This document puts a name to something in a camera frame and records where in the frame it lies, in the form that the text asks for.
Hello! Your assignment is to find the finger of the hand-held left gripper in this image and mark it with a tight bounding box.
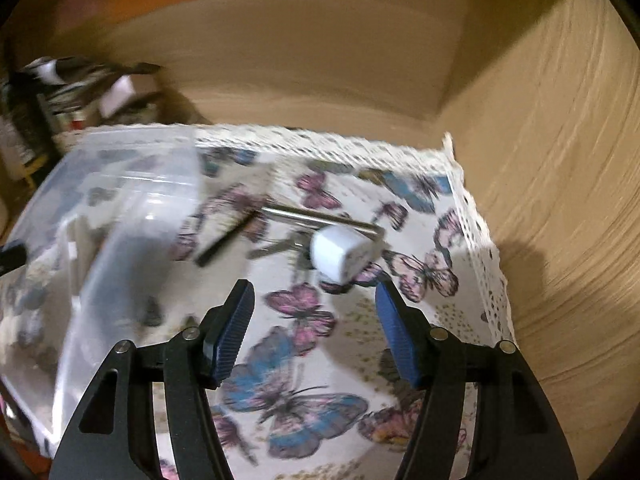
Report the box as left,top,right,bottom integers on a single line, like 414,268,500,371
0,242,28,276

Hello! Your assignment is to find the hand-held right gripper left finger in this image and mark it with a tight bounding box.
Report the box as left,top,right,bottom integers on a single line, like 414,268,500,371
49,279,257,480

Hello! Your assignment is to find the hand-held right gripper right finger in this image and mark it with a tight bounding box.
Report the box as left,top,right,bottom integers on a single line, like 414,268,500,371
375,280,579,480

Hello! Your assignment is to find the black stick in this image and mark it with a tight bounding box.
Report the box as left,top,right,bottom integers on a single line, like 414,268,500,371
194,209,257,267

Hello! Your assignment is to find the white charger plug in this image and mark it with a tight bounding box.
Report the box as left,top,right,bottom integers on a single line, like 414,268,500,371
309,226,377,285

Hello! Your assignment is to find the clear plastic storage box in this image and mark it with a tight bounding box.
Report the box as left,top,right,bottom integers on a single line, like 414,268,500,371
0,126,213,458

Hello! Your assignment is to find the silver hex key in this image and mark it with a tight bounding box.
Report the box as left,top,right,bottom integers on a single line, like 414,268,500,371
257,202,387,243

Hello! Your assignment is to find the butterfly print lace tablecloth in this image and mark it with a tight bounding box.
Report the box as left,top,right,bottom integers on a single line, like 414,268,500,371
0,121,517,480

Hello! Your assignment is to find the stack of books and papers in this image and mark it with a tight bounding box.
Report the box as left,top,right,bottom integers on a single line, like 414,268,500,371
0,56,163,163

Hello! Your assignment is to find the white paper tag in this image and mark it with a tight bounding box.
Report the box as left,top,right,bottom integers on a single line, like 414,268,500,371
99,74,137,117

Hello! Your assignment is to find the pink sticky note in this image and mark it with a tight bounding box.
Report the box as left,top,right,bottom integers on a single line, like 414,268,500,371
54,0,117,27

